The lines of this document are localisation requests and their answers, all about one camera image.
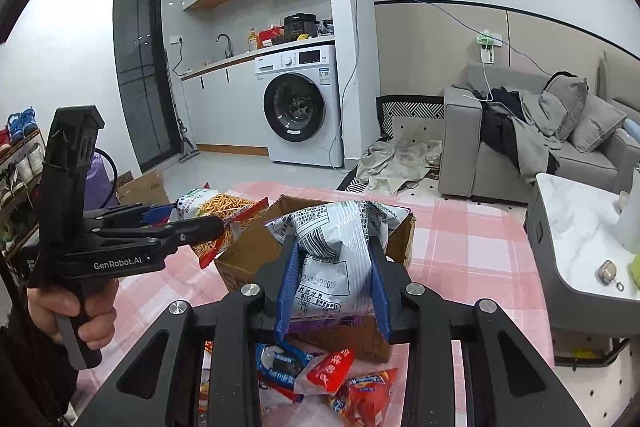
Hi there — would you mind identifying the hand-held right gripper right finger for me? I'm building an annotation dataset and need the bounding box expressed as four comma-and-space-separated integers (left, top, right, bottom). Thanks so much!
367, 237, 592, 427

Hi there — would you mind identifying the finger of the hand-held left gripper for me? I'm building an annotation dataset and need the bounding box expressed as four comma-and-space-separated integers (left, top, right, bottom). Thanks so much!
100, 203, 177, 228
90, 216, 227, 256

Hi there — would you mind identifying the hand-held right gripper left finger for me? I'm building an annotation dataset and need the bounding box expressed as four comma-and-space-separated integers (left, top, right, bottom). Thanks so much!
75, 234, 304, 427

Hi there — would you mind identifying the fries snack bag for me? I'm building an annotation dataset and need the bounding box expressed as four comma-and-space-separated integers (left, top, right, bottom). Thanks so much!
177, 188, 271, 270

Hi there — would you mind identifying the silver chip bag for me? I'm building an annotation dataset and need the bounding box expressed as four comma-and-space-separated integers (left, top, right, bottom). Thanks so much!
265, 201, 411, 333

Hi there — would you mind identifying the red and white snack packet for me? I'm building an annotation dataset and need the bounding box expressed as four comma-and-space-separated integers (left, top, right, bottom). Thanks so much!
295, 348, 356, 395

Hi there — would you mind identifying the red cookie packet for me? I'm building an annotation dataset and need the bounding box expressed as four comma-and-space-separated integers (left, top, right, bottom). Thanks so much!
327, 368, 399, 427

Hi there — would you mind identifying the person's left hand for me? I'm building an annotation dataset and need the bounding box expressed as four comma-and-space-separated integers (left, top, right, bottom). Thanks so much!
27, 278, 119, 350

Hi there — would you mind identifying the brown floor cardboard box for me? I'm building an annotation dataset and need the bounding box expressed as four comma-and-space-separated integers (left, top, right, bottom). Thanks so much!
116, 169, 173, 208

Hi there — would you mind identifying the purple plastic bag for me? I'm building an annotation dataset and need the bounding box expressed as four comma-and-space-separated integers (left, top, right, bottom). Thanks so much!
86, 152, 113, 208

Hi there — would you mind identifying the shoe rack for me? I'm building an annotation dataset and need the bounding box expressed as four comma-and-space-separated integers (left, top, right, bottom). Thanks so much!
0, 127, 51, 258

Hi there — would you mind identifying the stick vacuum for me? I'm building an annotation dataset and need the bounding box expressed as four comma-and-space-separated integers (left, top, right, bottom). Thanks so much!
162, 49, 201, 164

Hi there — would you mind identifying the blue cookie packet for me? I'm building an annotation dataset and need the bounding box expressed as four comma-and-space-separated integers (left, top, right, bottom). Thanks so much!
255, 343, 321, 404

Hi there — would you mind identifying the blue sneaker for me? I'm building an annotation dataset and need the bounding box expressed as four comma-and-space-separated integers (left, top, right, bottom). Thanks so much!
7, 107, 38, 144

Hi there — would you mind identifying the pink checked tablecloth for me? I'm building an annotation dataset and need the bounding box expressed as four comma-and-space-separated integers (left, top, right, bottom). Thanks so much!
65, 181, 556, 427

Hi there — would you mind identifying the kitchen counter with cabinets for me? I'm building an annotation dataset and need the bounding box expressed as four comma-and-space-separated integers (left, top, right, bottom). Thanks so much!
180, 36, 336, 155

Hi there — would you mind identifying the crumpled beige cloth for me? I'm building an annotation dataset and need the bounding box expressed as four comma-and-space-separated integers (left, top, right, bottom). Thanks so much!
356, 139, 443, 198

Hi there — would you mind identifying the dark glass door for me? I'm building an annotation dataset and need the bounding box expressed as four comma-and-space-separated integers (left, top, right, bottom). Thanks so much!
114, 0, 182, 174

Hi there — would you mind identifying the white washing machine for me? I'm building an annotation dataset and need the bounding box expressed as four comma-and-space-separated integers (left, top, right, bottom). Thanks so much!
254, 44, 345, 168

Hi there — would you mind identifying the grey sofa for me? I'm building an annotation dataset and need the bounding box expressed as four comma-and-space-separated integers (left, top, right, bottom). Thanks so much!
439, 62, 640, 205

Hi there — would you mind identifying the red box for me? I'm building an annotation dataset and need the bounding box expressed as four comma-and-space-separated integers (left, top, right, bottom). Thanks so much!
258, 27, 287, 48

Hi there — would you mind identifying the marble coffee table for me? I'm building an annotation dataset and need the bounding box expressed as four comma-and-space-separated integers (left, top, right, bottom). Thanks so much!
525, 173, 640, 368

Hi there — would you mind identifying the pile of grey clothes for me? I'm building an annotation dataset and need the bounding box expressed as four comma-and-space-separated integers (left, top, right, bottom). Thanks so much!
480, 87, 563, 185

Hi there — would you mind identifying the black pressure cooker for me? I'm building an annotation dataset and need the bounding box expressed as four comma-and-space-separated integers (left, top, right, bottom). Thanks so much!
283, 13, 319, 42

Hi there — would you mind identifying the small earbud case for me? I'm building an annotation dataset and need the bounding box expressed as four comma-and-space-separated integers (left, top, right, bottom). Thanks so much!
595, 261, 621, 293

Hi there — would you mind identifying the white diamond-pattern rug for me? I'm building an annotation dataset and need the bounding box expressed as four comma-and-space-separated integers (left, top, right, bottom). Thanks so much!
340, 117, 640, 427

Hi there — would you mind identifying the white electric kettle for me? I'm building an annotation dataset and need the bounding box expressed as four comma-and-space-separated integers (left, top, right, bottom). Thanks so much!
617, 164, 640, 253

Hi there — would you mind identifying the grey cushion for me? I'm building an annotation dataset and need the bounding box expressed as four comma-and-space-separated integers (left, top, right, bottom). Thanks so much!
545, 74, 590, 142
569, 93, 628, 154

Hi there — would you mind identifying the black cable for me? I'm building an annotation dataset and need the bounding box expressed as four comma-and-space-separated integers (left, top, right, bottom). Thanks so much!
94, 147, 121, 204

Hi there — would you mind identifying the wall socket with green plug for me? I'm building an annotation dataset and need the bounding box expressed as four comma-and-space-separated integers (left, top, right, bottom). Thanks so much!
474, 31, 503, 65

